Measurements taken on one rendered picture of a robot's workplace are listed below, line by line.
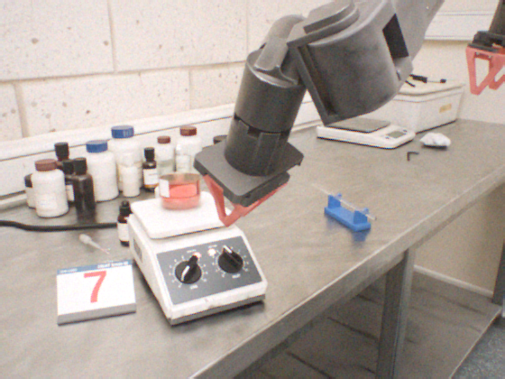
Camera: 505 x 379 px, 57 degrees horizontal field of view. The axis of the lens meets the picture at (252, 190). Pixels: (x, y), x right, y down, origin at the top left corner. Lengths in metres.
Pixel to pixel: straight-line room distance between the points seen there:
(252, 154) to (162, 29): 0.82
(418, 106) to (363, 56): 1.21
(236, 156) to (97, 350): 0.26
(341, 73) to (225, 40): 1.01
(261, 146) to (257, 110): 0.04
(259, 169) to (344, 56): 0.14
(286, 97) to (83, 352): 0.35
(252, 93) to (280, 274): 0.33
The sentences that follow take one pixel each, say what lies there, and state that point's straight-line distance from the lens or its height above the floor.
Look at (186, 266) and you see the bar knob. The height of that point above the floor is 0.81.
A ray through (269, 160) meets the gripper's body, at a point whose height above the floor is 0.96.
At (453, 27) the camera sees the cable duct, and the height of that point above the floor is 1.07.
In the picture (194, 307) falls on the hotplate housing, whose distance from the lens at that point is 0.56.
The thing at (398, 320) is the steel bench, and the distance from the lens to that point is 1.03.
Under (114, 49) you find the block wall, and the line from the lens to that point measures 1.15.
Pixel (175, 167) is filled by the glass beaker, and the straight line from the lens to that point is 0.61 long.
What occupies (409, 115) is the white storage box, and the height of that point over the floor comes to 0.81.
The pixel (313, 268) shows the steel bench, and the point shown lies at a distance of 0.68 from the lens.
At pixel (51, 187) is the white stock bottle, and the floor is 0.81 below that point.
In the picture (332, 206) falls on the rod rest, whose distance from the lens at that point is 0.87.
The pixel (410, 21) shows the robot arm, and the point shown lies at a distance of 0.42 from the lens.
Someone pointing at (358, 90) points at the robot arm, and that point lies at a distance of 0.37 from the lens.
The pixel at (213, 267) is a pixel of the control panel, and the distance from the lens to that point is 0.58.
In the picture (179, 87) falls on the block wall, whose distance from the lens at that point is 1.25.
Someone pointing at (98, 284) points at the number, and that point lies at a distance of 0.62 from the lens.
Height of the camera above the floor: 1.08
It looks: 20 degrees down
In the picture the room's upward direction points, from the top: straight up
